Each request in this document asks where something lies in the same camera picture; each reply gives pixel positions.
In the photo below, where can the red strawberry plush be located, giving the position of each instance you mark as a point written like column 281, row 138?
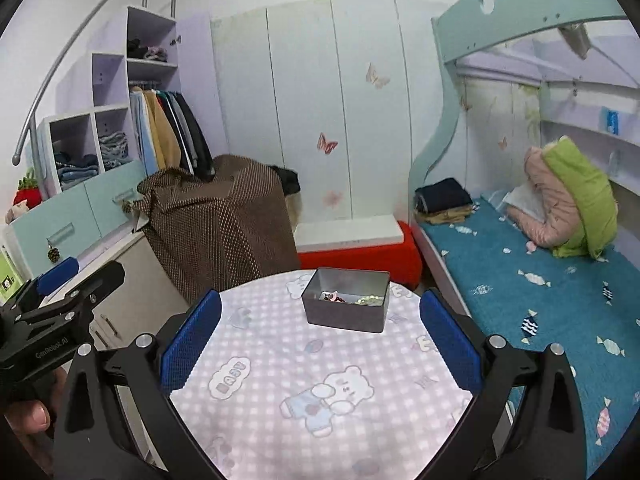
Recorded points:
column 26, row 198

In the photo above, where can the small blue box on shelf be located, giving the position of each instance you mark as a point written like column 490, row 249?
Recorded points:
column 611, row 121

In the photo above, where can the purple stepped shelf unit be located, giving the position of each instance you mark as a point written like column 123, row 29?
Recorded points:
column 136, row 48

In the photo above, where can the teal bunk bed frame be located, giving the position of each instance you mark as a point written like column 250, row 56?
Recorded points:
column 581, row 56

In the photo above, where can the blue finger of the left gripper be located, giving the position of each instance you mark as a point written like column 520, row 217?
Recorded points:
column 51, row 281

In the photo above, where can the red upholstered bench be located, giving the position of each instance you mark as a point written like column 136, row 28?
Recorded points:
column 402, row 261

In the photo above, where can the pine cone ornament right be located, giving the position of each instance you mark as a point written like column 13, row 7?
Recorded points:
column 127, row 205

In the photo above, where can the white board on bench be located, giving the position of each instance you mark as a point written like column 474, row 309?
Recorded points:
column 347, row 234

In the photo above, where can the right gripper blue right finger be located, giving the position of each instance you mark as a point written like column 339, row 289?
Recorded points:
column 524, row 420

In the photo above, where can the pink bow hair clip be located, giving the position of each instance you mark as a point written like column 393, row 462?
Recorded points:
column 330, row 296

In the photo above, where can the folded dark clothes stack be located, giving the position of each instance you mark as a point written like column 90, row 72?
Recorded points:
column 445, row 201

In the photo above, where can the grey metal jewelry box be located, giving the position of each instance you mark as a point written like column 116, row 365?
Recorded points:
column 365, row 298

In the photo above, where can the white pillow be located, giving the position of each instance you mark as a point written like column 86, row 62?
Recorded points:
column 528, row 200

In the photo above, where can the hanging clothes row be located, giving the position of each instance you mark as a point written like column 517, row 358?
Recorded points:
column 168, row 134

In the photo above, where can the beige lower cabinet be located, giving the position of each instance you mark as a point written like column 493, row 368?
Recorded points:
column 141, row 305

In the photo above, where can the pine cone ornament left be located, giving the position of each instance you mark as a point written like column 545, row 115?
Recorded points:
column 53, row 253

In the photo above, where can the green paper bag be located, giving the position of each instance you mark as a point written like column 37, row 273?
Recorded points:
column 10, row 279

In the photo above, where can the brown polka dot cloth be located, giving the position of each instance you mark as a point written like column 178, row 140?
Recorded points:
column 217, row 232

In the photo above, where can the folded jeans in shelf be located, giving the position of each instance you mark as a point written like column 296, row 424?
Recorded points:
column 74, row 170

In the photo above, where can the white wardrobe with butterflies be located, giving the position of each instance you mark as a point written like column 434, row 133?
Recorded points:
column 344, row 92

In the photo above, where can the blue patterned mattress cover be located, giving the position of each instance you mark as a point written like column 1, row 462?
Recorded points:
column 533, row 299

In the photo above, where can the pink checkered cartoon tablecloth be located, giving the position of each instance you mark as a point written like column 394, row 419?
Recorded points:
column 274, row 397

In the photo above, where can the teal drawer unit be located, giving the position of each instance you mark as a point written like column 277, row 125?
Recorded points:
column 74, row 221

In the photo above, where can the pine cone ornament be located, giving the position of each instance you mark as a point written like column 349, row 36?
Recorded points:
column 127, row 205
column 53, row 253

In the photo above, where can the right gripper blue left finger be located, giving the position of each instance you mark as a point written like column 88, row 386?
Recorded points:
column 93, row 439

